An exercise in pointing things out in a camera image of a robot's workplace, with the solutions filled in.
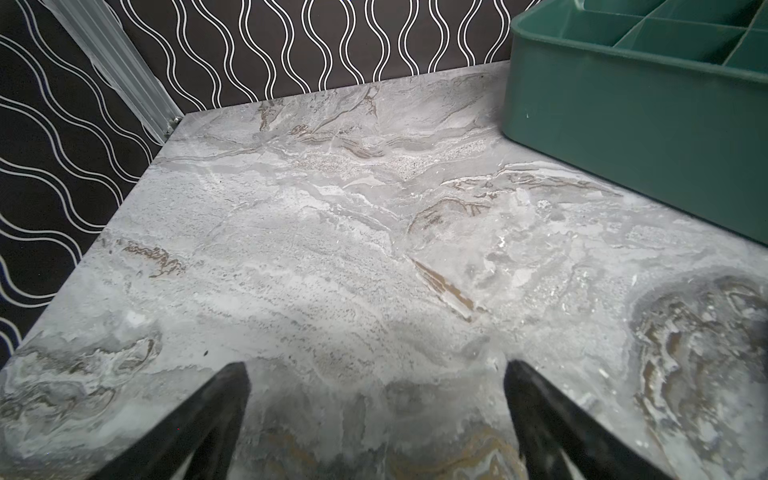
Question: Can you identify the green compartment tray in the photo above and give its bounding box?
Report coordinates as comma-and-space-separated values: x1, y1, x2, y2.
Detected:
502, 1, 767, 243

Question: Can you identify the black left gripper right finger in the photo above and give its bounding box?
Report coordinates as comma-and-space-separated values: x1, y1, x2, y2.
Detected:
503, 360, 669, 479

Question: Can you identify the aluminium frame profile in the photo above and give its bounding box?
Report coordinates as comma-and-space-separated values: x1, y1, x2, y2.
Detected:
43, 0, 183, 144

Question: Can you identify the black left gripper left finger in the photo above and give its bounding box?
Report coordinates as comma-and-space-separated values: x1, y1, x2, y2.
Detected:
90, 362, 251, 479

